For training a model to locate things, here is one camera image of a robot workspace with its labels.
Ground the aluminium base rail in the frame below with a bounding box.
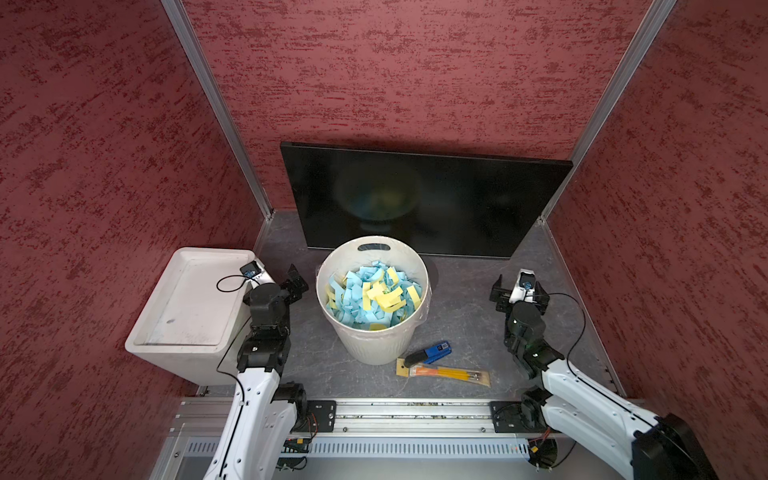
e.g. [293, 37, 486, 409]
[296, 398, 546, 438]

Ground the white styrofoam box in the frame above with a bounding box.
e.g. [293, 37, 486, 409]
[125, 247, 259, 387]

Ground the pile of paper strips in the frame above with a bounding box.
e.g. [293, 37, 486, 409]
[320, 261, 425, 331]

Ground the white waste basket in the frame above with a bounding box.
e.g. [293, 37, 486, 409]
[315, 236, 432, 365]

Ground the blue and black stapler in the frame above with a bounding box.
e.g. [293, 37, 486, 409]
[403, 341, 452, 368]

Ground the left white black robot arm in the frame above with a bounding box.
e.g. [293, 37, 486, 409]
[204, 260, 308, 479]

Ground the black computer monitor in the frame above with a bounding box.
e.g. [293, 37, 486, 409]
[280, 142, 573, 258]

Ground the right aluminium frame post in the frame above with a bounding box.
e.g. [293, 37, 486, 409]
[538, 0, 677, 225]

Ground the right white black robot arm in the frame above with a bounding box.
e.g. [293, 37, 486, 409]
[489, 269, 717, 479]

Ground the left aluminium frame post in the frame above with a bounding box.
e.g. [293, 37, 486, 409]
[161, 0, 274, 222]

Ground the aluminium frame post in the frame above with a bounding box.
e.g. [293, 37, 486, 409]
[161, 0, 274, 222]
[538, 0, 677, 225]

